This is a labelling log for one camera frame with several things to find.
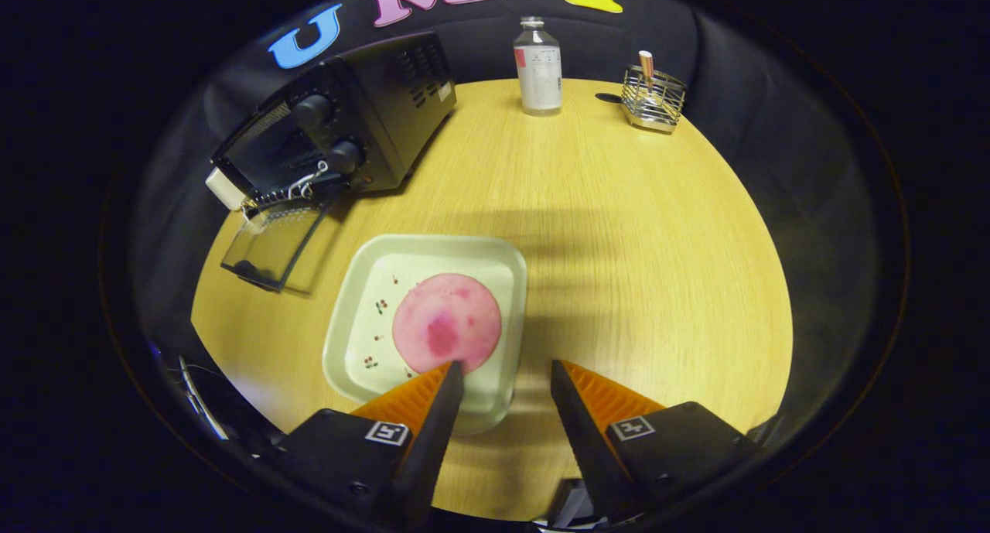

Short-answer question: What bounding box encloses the clear glass bottle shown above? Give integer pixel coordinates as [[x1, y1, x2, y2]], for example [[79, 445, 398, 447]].
[[514, 16, 563, 117]]

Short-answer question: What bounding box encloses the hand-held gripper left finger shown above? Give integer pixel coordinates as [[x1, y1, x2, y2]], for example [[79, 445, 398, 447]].
[[263, 360, 466, 530]]

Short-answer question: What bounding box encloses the white bread toaster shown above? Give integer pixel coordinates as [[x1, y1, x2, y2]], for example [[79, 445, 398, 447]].
[[205, 168, 248, 211]]

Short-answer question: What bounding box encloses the pink round food slice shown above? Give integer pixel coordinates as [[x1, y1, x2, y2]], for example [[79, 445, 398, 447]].
[[392, 273, 504, 375]]

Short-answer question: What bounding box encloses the white string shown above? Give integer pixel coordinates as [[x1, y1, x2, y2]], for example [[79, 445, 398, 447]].
[[285, 160, 330, 203]]

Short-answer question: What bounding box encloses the metal wire rack holder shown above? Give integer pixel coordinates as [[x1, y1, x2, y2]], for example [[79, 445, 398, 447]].
[[620, 65, 688, 134]]

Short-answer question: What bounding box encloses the black toaster oven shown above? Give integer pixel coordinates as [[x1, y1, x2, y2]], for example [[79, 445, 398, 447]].
[[210, 32, 457, 292]]

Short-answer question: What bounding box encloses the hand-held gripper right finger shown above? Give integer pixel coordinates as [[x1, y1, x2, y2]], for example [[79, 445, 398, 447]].
[[550, 359, 763, 526]]

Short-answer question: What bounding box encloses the pale green square plate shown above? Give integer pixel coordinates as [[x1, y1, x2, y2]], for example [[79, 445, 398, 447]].
[[322, 234, 528, 435]]

